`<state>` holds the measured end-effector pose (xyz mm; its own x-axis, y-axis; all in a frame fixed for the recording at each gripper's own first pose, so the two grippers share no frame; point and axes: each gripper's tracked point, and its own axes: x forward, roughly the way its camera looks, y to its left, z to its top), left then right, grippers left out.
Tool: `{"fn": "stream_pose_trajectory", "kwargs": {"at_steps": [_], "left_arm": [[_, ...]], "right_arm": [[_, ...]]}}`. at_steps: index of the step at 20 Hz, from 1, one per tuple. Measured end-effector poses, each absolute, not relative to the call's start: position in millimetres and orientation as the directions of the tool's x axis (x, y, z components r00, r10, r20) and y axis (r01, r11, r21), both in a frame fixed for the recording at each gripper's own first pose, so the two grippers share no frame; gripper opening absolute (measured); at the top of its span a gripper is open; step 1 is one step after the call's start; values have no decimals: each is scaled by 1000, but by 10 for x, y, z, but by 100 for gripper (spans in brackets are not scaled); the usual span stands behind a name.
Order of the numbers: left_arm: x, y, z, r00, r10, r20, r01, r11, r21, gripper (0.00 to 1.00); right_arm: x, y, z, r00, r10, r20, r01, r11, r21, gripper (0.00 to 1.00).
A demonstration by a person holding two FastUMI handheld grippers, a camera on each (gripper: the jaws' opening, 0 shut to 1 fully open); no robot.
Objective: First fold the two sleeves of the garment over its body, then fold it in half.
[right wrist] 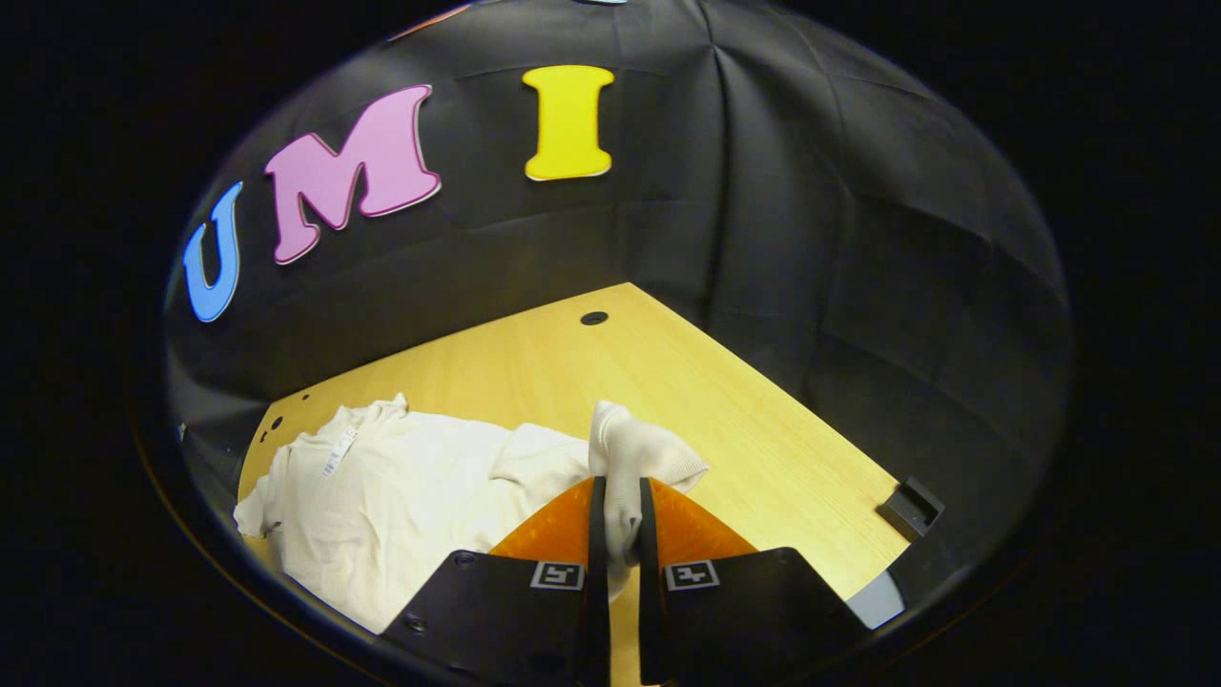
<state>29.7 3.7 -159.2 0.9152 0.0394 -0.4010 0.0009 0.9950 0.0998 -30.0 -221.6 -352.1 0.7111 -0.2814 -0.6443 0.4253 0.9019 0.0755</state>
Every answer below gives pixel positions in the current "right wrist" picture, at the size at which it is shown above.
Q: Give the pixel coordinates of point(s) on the cream white sweatshirt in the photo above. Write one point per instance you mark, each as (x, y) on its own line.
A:
(410, 496)

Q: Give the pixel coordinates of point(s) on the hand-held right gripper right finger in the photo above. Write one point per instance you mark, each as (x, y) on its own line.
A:
(649, 611)

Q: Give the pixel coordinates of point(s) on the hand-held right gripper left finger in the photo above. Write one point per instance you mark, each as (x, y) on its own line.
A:
(599, 611)

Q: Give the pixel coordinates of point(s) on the black backdrop cloth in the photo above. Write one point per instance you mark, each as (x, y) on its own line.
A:
(763, 191)

